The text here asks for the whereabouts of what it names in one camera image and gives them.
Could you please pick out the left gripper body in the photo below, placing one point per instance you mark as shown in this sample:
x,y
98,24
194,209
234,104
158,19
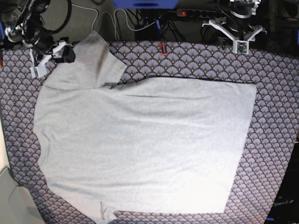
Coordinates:
x,y
234,27

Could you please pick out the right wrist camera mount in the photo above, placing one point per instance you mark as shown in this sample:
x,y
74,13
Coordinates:
x,y
38,69

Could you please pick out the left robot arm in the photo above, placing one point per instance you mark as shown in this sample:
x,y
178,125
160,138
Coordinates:
x,y
238,14

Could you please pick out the black OpenArm box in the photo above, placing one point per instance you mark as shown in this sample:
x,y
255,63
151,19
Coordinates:
x,y
285,209

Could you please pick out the white plastic bin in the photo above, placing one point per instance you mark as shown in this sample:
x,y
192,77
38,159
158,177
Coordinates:
x,y
16,204

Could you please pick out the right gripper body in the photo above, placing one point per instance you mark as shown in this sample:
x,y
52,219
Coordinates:
x,y
39,39

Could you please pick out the blue mount plate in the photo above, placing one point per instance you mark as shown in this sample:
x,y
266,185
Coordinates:
x,y
145,4

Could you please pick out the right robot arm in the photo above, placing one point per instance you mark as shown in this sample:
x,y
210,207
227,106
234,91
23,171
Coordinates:
x,y
21,24

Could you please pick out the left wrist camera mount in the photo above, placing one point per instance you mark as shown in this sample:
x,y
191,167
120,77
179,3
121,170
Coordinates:
x,y
240,39

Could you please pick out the red black table clamp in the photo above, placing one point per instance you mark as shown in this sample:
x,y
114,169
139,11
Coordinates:
x,y
163,48

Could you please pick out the light grey T-shirt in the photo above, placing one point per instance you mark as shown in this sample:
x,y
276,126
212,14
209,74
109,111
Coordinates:
x,y
164,144

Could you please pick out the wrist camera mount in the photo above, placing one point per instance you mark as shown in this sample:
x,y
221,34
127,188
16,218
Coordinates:
x,y
38,69
240,39

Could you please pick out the black power strip red switch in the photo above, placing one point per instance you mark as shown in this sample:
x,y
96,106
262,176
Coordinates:
x,y
198,14

